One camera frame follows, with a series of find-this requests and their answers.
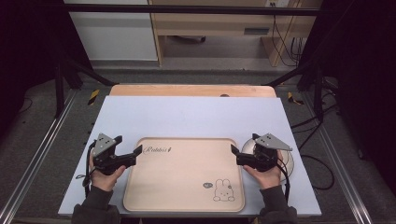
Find person's right hand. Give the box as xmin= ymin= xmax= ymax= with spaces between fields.
xmin=242 ymin=150 xmax=284 ymax=191

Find black hanging cables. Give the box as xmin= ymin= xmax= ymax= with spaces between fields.
xmin=271 ymin=14 xmax=305 ymax=67

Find dark curtain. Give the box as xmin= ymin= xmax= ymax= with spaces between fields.
xmin=298 ymin=0 xmax=396 ymax=188
xmin=0 ymin=0 xmax=93 ymax=138

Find person's left hand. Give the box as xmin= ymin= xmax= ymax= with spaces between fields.
xmin=89 ymin=156 xmax=127 ymax=192

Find light blue table mat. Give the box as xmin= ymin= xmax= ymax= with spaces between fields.
xmin=57 ymin=95 xmax=322 ymax=218

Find light wooden desk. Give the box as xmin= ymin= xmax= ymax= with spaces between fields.
xmin=148 ymin=0 xmax=323 ymax=68

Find left hand-held gripper cable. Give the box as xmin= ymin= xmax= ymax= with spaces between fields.
xmin=75 ymin=140 xmax=97 ymax=198

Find black and yellow tape strip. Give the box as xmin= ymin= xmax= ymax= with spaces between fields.
xmin=87 ymin=89 xmax=101 ymax=106
xmin=287 ymin=91 xmax=305 ymax=105

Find aluminium floor rail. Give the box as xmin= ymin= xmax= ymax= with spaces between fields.
xmin=302 ymin=92 xmax=375 ymax=224
xmin=0 ymin=89 xmax=78 ymax=224

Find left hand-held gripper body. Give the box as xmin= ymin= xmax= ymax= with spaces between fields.
xmin=92 ymin=133 xmax=126 ymax=176

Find thin black floor cable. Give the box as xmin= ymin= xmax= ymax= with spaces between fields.
xmin=17 ymin=97 xmax=35 ymax=115

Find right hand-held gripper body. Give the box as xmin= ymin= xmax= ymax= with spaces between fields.
xmin=247 ymin=133 xmax=293 ymax=172

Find right hand-held gripper cable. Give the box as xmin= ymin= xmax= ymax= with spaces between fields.
xmin=276 ymin=158 xmax=292 ymax=203

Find beige tray with rabbit print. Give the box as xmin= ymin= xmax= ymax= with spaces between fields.
xmin=122 ymin=136 xmax=247 ymax=214

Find black horizontal metal bar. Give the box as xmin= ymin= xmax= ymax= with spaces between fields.
xmin=64 ymin=3 xmax=322 ymax=17

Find white cabinet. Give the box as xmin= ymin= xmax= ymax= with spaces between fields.
xmin=63 ymin=0 xmax=159 ymax=62

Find black metal stand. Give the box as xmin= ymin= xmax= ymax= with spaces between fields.
xmin=263 ymin=57 xmax=325 ymax=123
xmin=53 ymin=50 xmax=117 ymax=119

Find hand-held gripper cable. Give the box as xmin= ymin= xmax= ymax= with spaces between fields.
xmin=276 ymin=158 xmax=292 ymax=203
xmin=75 ymin=140 xmax=97 ymax=198

